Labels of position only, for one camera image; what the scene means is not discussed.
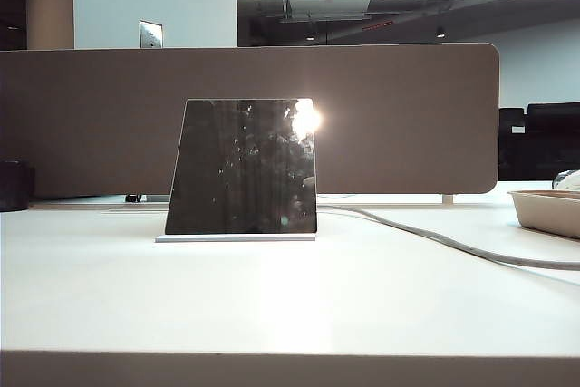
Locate brown desk partition panel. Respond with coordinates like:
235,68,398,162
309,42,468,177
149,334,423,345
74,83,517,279
0,42,501,200

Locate crumpled white wrapper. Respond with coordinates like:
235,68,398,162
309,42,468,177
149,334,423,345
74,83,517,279
551,169,580,192

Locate square mirror with white base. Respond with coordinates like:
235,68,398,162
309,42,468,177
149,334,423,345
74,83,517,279
155,97,320,244

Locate white cable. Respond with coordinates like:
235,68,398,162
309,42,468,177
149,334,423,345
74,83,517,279
316,204,580,272

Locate wide black office chair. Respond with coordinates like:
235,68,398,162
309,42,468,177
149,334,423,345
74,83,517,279
527,102,580,181

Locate metal wall plate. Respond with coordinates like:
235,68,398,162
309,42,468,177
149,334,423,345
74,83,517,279
139,19,165,49

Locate black mesh pen holder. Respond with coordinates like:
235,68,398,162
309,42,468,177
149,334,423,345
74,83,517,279
0,159,36,212

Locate beige paper tray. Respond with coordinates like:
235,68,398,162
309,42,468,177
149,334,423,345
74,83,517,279
507,189,580,240

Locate narrow black office chair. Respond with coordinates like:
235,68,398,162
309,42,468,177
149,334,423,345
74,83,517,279
498,107,528,181

